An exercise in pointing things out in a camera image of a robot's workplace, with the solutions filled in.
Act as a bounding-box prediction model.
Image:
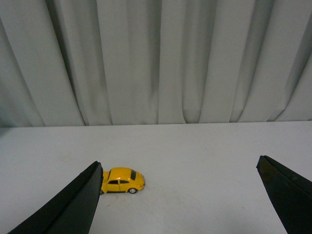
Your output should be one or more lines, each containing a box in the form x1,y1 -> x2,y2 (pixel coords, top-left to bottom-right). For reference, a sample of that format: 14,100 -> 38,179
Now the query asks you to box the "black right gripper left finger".
10,161 -> 103,234

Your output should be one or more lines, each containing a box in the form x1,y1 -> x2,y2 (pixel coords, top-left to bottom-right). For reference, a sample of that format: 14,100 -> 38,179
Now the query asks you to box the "yellow beetle toy car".
100,167 -> 145,194

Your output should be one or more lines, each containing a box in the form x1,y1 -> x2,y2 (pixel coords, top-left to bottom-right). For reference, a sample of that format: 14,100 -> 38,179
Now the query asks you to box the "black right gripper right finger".
256,156 -> 312,234

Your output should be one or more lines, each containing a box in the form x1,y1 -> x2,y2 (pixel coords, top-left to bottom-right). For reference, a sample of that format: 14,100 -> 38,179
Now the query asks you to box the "grey pleated curtain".
0,0 -> 312,127

